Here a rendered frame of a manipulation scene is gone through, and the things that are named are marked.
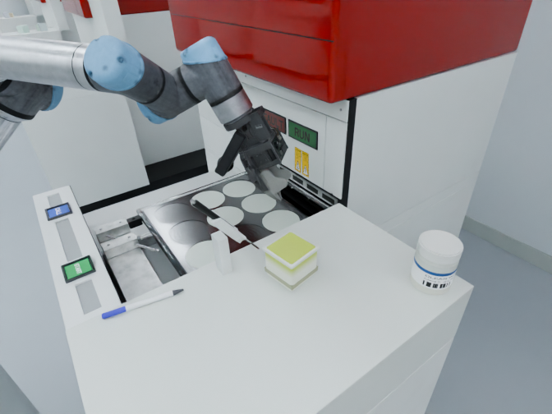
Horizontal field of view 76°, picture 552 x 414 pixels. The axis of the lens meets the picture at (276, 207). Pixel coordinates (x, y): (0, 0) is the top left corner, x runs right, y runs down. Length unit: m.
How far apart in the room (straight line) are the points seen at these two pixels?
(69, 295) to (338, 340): 0.50
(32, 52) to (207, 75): 0.29
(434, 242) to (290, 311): 0.27
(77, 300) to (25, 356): 1.38
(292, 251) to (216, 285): 0.16
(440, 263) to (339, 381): 0.25
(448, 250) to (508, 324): 1.48
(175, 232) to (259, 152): 0.35
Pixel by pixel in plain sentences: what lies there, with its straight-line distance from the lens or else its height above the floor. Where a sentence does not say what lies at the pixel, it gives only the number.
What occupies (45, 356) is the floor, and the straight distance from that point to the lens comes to 2.08.
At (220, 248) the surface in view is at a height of 1.03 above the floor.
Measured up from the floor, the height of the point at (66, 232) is 0.96.
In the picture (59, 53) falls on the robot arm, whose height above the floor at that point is 1.35.
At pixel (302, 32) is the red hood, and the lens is 0.79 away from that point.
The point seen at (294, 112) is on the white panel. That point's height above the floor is 1.15.
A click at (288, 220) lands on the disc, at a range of 0.94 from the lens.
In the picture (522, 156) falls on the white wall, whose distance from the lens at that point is 2.30.
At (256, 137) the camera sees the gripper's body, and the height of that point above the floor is 1.17.
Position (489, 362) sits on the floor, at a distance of 1.92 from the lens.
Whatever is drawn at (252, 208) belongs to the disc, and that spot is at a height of 0.90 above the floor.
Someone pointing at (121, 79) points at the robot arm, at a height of 1.32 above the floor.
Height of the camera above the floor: 1.45
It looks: 34 degrees down
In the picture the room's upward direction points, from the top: 3 degrees counter-clockwise
